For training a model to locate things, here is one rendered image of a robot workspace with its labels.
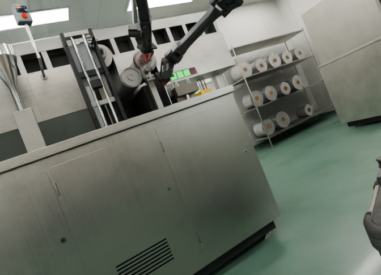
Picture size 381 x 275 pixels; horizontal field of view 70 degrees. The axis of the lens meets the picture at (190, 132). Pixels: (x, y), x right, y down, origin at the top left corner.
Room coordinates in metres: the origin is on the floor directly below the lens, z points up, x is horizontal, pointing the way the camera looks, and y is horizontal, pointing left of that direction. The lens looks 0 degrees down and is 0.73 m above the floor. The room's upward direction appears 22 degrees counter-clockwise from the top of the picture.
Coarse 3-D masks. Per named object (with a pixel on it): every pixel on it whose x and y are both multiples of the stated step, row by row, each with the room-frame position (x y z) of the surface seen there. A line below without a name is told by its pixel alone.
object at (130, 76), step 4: (128, 68) 1.60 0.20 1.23; (132, 68) 1.61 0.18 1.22; (124, 72) 1.59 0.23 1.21; (128, 72) 1.60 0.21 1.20; (132, 72) 1.61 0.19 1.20; (136, 72) 1.62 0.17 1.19; (124, 76) 1.59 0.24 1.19; (128, 76) 1.59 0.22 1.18; (132, 76) 1.60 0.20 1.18; (136, 76) 1.62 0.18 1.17; (140, 76) 1.62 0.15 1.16; (124, 80) 1.58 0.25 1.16; (128, 80) 1.59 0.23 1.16; (132, 80) 1.60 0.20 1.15; (136, 80) 1.61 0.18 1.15; (140, 80) 1.62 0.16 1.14; (128, 84) 1.58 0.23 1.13; (132, 84) 1.59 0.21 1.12; (136, 84) 1.60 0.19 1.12
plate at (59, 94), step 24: (168, 48) 2.10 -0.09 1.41; (192, 48) 2.19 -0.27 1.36; (216, 48) 2.28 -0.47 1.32; (48, 72) 1.72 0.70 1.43; (72, 72) 1.78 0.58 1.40; (120, 72) 1.91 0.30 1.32; (216, 72) 2.34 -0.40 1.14; (0, 96) 1.60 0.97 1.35; (24, 96) 1.65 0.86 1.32; (48, 96) 1.70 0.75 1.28; (72, 96) 1.76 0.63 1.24; (0, 120) 1.58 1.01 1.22
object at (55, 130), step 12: (132, 96) 1.92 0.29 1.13; (108, 108) 1.84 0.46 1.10; (132, 108) 1.91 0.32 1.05; (48, 120) 1.68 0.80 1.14; (60, 120) 1.71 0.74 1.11; (72, 120) 1.74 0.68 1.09; (84, 120) 1.77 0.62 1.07; (120, 120) 1.86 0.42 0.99; (12, 132) 1.60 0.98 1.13; (48, 132) 1.67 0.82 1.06; (60, 132) 1.70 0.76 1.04; (72, 132) 1.73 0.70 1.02; (84, 132) 1.76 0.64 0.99; (0, 144) 1.56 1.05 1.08; (12, 144) 1.59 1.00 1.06; (48, 144) 1.66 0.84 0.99; (0, 156) 1.55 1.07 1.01; (12, 156) 1.58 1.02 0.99
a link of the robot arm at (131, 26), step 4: (132, 24) 1.45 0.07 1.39; (136, 24) 1.45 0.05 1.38; (128, 28) 1.45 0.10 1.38; (132, 28) 1.44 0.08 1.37; (136, 28) 1.44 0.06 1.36; (140, 28) 1.45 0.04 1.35; (144, 28) 1.40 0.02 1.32; (148, 28) 1.40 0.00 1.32; (128, 32) 1.46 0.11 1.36; (132, 32) 1.46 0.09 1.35; (136, 32) 1.46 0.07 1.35; (144, 32) 1.43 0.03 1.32; (148, 32) 1.43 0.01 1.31; (132, 36) 1.48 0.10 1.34; (136, 36) 1.48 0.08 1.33
